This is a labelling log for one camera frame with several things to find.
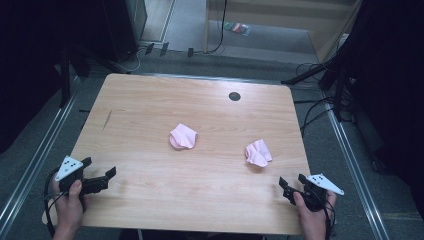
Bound black cabinet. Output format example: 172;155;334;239
99;0;149;63

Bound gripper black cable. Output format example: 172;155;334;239
320;194;338;240
41;167;69;238

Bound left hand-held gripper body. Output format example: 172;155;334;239
54;155;111;198

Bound metal floor rail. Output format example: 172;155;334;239
324;102;392;240
0;77;83;232

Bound black stand leg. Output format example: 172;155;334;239
280;54;341;86

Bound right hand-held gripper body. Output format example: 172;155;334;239
282;173;345;213

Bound black metal stand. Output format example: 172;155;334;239
57;44;92;109

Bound person's left hand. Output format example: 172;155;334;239
52;179;89;235

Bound white floor cable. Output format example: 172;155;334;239
114;46;148;74

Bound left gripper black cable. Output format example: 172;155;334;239
41;167;69;238

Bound colourful packet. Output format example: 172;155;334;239
223;21;251;37

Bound person's right hand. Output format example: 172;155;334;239
292;190;338;236

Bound black floor cables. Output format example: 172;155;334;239
293;61;355;136

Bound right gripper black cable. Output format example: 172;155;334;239
320;194;338;240

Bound hanging black cable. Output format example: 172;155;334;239
202;0;229;55

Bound smooth pink cloth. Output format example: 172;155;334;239
168;123;200;151

